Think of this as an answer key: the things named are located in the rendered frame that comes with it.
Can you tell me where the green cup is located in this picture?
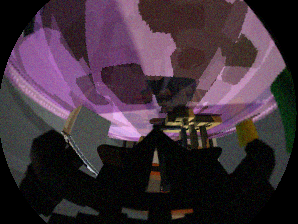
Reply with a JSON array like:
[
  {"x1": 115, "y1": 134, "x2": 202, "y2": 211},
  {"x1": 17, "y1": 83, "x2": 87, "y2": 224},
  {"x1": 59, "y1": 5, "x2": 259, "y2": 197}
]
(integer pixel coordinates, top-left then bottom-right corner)
[{"x1": 269, "y1": 69, "x2": 297, "y2": 152}]

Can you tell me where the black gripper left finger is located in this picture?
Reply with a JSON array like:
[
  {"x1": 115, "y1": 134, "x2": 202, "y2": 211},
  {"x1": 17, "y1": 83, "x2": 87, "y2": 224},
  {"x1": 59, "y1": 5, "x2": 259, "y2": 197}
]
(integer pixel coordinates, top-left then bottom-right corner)
[{"x1": 97, "y1": 128, "x2": 157, "y2": 190}]

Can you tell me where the yellow open cylinder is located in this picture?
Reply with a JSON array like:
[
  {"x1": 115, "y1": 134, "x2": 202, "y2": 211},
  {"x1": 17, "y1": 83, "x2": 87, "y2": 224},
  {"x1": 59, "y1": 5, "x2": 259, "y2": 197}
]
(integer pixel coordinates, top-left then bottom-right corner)
[{"x1": 235, "y1": 117, "x2": 259, "y2": 148}]

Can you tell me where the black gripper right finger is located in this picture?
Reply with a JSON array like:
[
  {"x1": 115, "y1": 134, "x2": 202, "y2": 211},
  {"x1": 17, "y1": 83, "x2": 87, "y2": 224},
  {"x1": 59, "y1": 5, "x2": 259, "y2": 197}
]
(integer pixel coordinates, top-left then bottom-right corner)
[{"x1": 156, "y1": 129, "x2": 222, "y2": 192}]

